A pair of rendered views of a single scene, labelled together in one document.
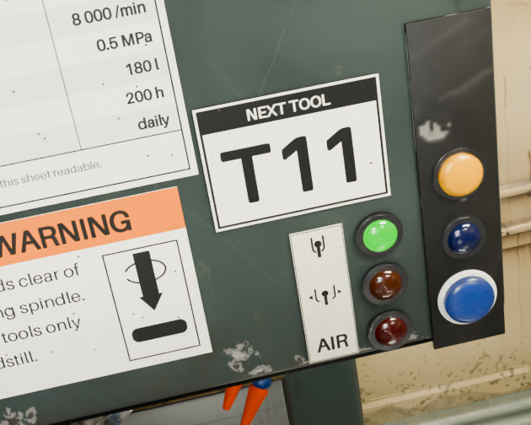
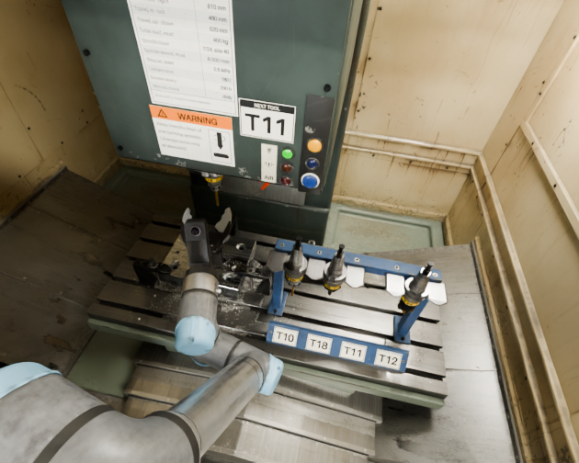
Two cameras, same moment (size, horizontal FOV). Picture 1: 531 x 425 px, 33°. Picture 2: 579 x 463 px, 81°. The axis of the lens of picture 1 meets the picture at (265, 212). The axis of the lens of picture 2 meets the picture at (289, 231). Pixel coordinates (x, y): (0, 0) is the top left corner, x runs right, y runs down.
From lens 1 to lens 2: 0.25 m
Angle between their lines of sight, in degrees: 24
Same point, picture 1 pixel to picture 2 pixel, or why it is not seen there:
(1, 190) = (182, 100)
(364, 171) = (286, 133)
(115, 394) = (207, 167)
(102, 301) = (206, 141)
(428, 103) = (309, 120)
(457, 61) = (321, 111)
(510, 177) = (426, 140)
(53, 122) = (198, 86)
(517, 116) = (439, 118)
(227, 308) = (241, 156)
